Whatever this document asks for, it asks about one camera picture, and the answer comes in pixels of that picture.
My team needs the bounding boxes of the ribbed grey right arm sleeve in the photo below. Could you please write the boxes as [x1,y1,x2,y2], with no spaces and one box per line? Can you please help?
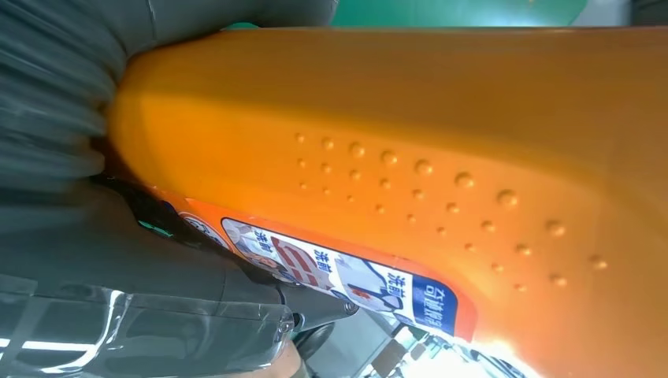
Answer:
[0,0,132,190]

